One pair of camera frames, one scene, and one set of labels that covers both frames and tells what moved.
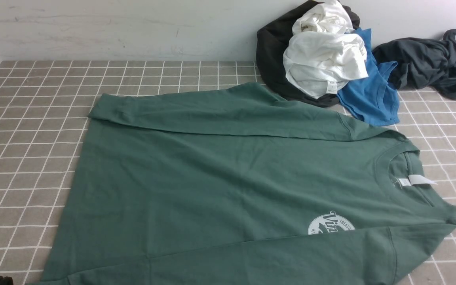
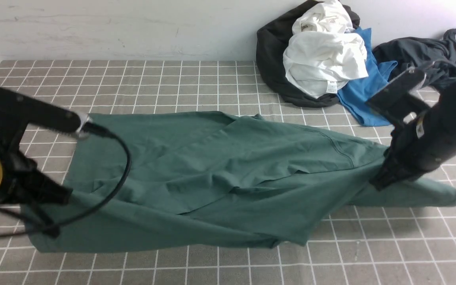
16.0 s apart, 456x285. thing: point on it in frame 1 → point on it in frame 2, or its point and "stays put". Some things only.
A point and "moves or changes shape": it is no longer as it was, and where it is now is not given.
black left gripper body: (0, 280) → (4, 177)
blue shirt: (372, 100) stays put
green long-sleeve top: (242, 183) moves or changes shape
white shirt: (323, 54) stays put
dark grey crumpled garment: (441, 63) stays put
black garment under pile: (272, 39) stays put
